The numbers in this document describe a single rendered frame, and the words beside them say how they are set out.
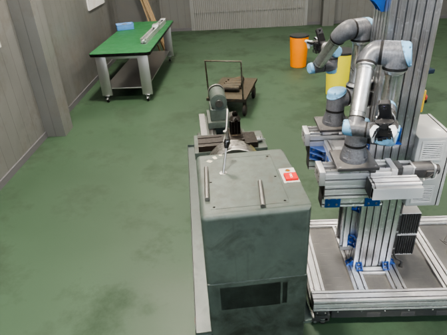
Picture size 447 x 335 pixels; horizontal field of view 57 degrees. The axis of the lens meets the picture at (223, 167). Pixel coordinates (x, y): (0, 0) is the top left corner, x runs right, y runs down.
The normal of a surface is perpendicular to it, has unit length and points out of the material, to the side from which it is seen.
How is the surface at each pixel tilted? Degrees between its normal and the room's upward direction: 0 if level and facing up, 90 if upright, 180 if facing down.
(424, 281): 0
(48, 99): 90
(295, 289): 90
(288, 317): 90
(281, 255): 90
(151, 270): 0
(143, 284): 0
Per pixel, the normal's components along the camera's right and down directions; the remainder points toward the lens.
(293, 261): 0.10, 0.49
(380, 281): -0.05, -0.87
